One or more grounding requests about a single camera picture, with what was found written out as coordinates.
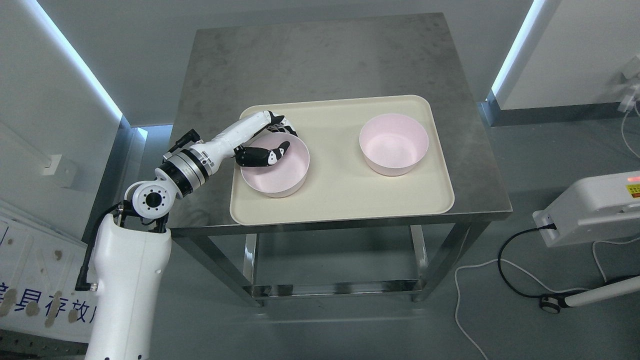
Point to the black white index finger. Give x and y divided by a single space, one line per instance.
288 127

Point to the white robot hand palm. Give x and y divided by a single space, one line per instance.
222 146

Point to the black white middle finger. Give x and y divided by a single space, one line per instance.
278 123

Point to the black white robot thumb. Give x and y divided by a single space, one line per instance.
251 156

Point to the pink bowl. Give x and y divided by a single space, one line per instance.
392 144
287 175

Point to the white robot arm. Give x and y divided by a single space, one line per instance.
131 244

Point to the beige plastic tray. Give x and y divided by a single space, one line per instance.
339 185

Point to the stainless steel table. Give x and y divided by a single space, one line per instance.
231 68

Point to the white board with blue characters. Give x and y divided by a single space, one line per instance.
38 273

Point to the white stand leg with caster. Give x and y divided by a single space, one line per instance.
554 303

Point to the white machine with red light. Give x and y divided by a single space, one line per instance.
605 207

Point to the white wall box left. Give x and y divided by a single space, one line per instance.
61 171

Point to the white wall plug adapter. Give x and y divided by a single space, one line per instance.
631 74

